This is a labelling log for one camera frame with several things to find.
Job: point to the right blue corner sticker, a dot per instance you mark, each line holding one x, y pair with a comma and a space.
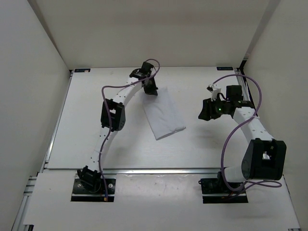
224, 68

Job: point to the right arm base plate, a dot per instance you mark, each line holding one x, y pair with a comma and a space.
214, 191

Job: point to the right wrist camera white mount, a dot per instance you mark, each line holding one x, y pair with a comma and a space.
214, 89

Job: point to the white skirt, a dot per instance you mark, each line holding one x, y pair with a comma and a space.
162, 114

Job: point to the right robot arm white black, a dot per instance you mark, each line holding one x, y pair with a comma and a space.
264, 158

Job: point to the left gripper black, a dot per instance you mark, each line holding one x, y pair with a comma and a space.
152, 91

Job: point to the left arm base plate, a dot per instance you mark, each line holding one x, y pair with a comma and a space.
83, 193

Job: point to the white front cover board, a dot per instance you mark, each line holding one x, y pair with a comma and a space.
155, 203

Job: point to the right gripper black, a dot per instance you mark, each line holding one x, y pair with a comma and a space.
207, 110

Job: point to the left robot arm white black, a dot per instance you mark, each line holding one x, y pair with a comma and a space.
113, 118

